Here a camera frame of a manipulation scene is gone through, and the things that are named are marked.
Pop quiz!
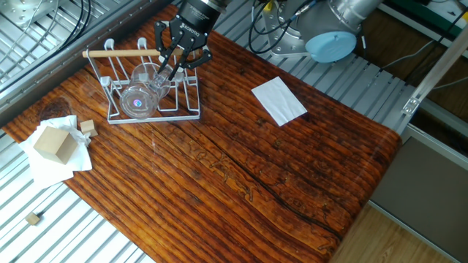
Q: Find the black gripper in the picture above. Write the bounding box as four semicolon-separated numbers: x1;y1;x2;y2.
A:
154;16;214;74

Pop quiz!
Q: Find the white wire cup rack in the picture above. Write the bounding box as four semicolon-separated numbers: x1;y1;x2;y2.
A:
82;38;202;123

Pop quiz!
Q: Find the clear glass cup with handle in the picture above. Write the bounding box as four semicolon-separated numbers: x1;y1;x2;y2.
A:
119;62;176;119

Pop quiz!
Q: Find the flat white paper sheet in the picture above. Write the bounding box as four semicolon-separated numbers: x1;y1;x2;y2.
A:
251;76;309;128

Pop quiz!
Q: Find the large wooden block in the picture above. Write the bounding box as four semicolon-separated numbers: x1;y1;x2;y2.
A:
33;126;78;164

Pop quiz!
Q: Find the crumpled white paper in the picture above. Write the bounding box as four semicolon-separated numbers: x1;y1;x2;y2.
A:
18;115;94;183

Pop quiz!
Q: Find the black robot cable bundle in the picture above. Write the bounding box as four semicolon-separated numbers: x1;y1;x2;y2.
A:
247;0;322;56

